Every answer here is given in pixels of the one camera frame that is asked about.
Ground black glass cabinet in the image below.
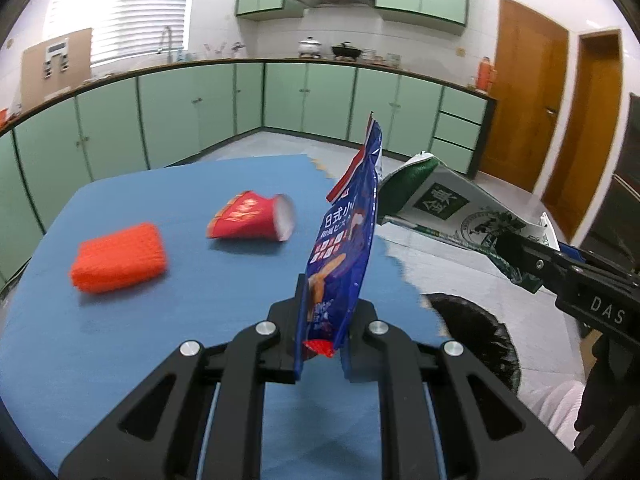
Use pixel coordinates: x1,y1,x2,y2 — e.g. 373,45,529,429
582,92,640,281

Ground orange thermos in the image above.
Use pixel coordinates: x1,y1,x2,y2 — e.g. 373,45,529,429
477,56,497,93

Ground orange foam fruit net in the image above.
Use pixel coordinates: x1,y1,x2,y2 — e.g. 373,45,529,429
69,222,167,293

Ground blue snack packet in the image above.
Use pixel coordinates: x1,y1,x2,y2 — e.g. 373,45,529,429
292,112,385,378

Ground red paper cup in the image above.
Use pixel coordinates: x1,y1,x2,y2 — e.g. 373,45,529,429
206,191,297,242

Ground green lower kitchen cabinets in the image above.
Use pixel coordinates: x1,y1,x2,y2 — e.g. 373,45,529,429
0,57,498,286

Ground white window blind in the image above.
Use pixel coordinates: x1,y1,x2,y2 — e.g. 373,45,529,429
42,0,193,68

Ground bin with black bag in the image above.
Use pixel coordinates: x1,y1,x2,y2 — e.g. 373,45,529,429
422,292,522,393

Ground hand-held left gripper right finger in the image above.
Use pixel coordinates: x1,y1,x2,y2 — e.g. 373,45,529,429
341,301,586,480

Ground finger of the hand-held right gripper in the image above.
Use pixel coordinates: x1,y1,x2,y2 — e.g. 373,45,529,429
494,231,571,293
559,243,640,283

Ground cardboard box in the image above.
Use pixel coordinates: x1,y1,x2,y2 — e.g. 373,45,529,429
20,27,93,108

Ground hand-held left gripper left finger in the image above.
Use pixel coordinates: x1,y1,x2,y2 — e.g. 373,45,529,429
59,272,307,480

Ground blue foam mat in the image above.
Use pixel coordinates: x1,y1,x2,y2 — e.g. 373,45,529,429
0,155,441,480

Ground green and white snack packet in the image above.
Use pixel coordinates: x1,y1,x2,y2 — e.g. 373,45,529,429
376,150,561,293

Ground wooden door with dark frame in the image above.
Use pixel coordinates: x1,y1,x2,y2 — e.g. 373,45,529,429
542,30,623,231

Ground closed wooden door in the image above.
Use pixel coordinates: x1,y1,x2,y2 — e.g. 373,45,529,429
481,0,570,193

